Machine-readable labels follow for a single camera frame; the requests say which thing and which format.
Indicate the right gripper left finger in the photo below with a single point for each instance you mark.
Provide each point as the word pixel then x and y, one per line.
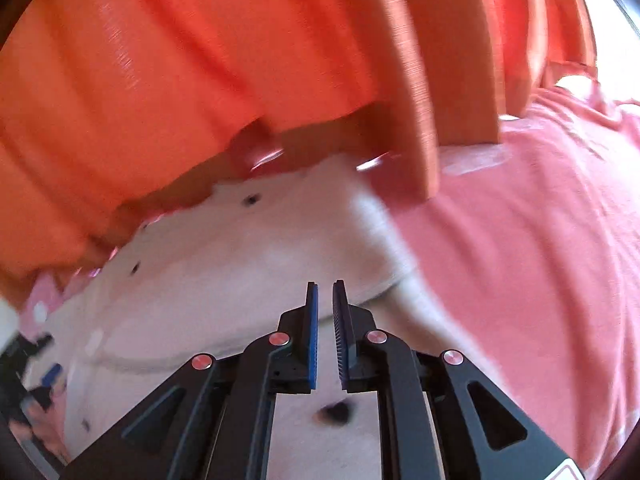
pixel 212 418

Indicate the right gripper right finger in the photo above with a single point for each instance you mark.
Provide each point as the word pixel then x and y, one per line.
pixel 440 417

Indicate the white knitted garment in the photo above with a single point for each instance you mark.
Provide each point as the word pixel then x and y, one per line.
pixel 218 276

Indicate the pink floral bed blanket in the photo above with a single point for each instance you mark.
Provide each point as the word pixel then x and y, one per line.
pixel 532 245

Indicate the orange curtain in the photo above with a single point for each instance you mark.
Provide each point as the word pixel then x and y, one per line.
pixel 115 110

